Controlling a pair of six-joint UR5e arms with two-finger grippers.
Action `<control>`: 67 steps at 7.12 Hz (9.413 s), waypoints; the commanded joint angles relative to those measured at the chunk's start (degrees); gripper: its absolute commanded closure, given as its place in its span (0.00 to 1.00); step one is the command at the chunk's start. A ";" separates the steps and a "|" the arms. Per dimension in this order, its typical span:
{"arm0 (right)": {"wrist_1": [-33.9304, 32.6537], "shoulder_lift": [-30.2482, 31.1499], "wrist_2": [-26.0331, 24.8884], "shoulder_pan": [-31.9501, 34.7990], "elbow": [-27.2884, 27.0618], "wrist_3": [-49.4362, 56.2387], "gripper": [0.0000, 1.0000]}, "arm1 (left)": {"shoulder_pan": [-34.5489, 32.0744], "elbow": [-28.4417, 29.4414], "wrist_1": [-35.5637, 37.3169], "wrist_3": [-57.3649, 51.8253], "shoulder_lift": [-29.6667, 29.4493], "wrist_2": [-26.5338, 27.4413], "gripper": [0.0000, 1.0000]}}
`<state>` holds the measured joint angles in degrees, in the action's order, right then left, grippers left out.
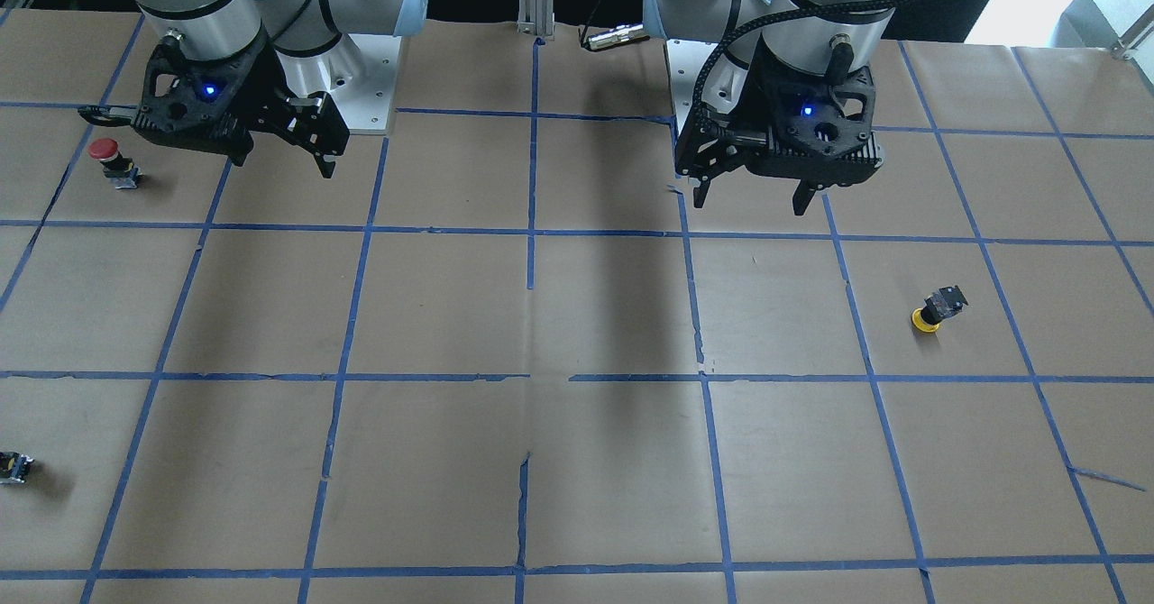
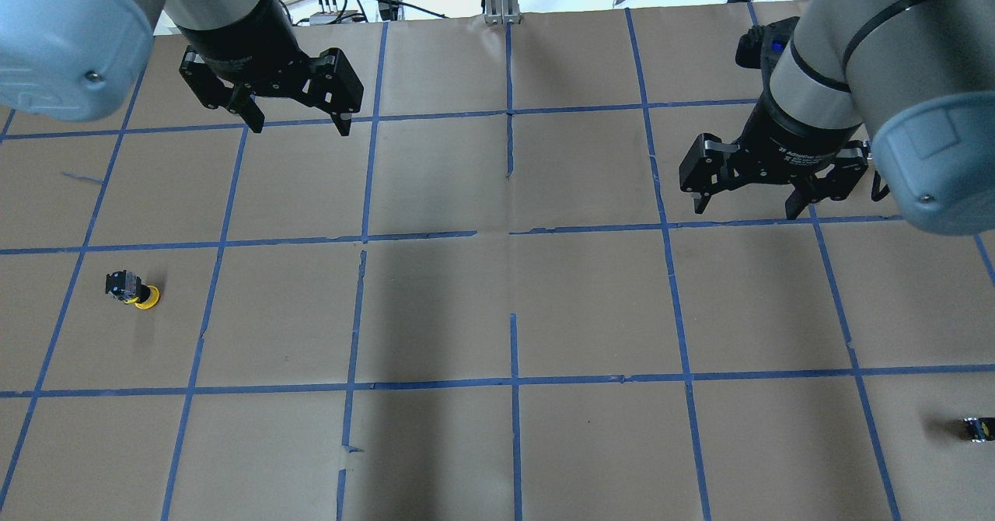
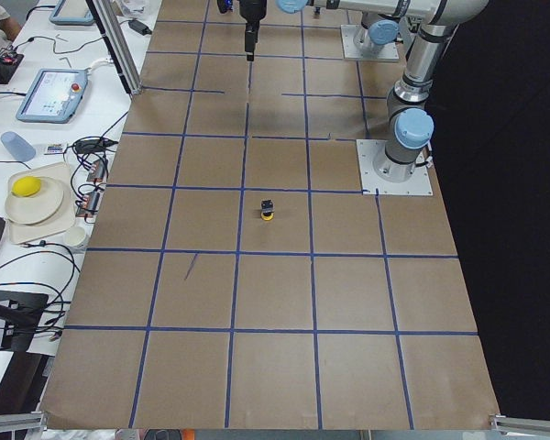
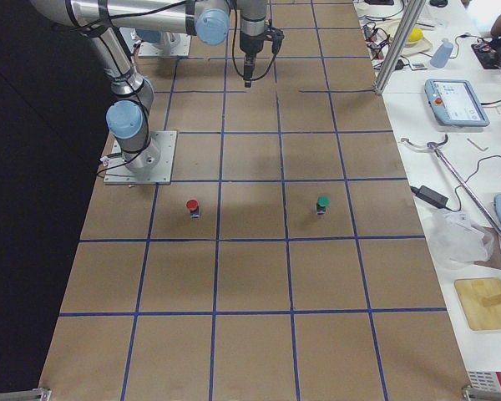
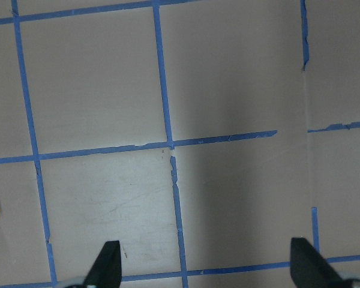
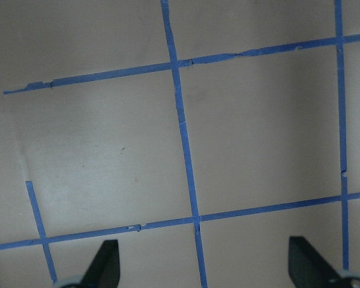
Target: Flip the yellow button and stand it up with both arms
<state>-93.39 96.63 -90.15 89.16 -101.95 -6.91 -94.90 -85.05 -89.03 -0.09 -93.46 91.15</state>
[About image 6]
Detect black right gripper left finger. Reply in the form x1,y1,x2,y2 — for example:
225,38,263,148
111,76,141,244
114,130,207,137
79,239,121,288

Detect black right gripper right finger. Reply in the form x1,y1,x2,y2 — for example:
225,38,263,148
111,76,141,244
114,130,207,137
288,236,347,288

